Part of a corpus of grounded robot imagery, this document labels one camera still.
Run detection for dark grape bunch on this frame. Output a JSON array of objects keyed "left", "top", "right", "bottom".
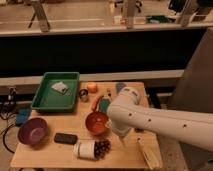
[{"left": 94, "top": 139, "right": 111, "bottom": 159}]

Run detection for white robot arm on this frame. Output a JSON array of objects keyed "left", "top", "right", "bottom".
[{"left": 107, "top": 87, "right": 213, "bottom": 151}]

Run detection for green plastic tray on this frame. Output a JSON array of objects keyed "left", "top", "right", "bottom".
[{"left": 31, "top": 72, "right": 80, "bottom": 113}]

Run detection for orange bowl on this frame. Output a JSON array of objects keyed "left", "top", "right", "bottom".
[{"left": 85, "top": 111, "right": 108, "bottom": 135}]

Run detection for white cup on side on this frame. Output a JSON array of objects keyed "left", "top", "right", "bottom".
[{"left": 73, "top": 140, "right": 95, "bottom": 159}]

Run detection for orange round fruit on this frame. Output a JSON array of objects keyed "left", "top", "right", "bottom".
[{"left": 87, "top": 82, "right": 98, "bottom": 93}]

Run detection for black rectangular case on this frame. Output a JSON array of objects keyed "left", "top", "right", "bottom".
[{"left": 54, "top": 133, "right": 78, "bottom": 145}]

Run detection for small clear packet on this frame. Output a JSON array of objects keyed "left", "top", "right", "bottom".
[{"left": 51, "top": 82, "right": 68, "bottom": 94}]

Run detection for purple bowl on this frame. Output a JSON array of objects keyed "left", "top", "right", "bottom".
[{"left": 18, "top": 118, "right": 48, "bottom": 145}]

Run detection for blue box on floor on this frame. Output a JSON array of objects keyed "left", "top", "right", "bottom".
[{"left": 15, "top": 108, "right": 31, "bottom": 126}]

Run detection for small brush with wooden handle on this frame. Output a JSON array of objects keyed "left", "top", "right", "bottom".
[{"left": 106, "top": 88, "right": 112, "bottom": 100}]

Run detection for black cable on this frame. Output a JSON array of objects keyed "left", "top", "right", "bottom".
[{"left": 0, "top": 101, "right": 18, "bottom": 154}]

